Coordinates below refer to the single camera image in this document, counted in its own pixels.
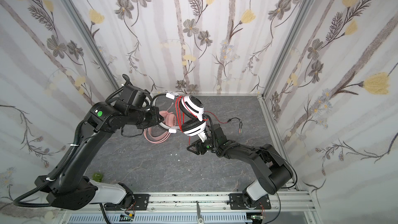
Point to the white perforated cable duct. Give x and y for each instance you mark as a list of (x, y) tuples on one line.
[(160, 218)]

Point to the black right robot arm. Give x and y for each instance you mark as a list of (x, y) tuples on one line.
[(283, 171)]

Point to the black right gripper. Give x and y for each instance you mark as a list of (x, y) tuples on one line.
[(200, 144)]

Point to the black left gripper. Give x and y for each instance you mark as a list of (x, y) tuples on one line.
[(154, 117)]

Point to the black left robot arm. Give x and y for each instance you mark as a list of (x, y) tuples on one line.
[(67, 186)]

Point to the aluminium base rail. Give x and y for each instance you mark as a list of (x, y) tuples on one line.
[(286, 207)]

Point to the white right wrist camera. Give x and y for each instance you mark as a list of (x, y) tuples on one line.
[(203, 136)]

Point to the green small object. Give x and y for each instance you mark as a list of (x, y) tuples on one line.
[(97, 176)]

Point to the pink headphones with cable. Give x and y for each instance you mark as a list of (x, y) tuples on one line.
[(169, 121)]

